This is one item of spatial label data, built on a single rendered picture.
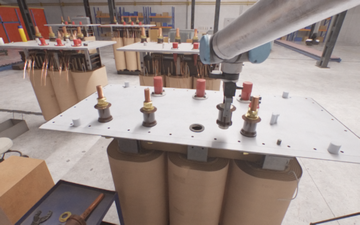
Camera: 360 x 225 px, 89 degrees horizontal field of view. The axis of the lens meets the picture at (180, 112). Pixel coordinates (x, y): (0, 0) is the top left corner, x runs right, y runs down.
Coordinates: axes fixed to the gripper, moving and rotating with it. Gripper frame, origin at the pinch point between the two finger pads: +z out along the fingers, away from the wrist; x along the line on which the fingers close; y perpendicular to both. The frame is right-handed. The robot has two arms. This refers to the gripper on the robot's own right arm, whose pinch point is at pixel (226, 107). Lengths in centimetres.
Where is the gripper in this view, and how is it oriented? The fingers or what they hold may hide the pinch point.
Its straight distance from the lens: 90.3
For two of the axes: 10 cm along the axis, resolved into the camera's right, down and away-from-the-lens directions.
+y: 9.9, 0.8, -1.5
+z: -0.1, 8.9, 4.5
